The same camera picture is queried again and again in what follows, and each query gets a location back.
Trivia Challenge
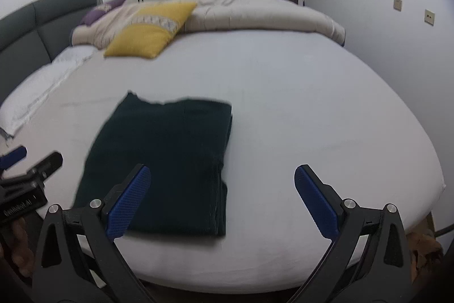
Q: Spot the beige duvet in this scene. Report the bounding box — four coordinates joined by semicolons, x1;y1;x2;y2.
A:
69;0;346;50

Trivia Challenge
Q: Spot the white pillow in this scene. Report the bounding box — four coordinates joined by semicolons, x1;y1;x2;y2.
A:
1;45;98;139

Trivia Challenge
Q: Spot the dark green knit sweater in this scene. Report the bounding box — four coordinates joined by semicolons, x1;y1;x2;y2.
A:
74;92;232;237

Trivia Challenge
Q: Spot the wall socket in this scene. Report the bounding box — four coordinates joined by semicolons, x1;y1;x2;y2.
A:
393;0;402;12
424;9;435;26

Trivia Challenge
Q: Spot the upper wall socket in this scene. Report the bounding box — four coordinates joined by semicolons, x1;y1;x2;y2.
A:
393;0;402;12

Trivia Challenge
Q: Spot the purple cushion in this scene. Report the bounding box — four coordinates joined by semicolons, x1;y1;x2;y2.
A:
79;0;126;26

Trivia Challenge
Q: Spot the lower wall socket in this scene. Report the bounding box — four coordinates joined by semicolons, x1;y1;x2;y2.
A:
424;9;435;26

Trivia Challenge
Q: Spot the yellow patterned cushion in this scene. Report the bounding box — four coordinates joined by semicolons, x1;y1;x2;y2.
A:
104;1;197;59

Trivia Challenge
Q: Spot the dark grey headboard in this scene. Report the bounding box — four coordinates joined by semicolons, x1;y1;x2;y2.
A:
1;0;102;101

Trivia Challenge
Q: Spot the white bed mattress sheet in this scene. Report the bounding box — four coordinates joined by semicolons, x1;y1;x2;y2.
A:
1;30;445;294

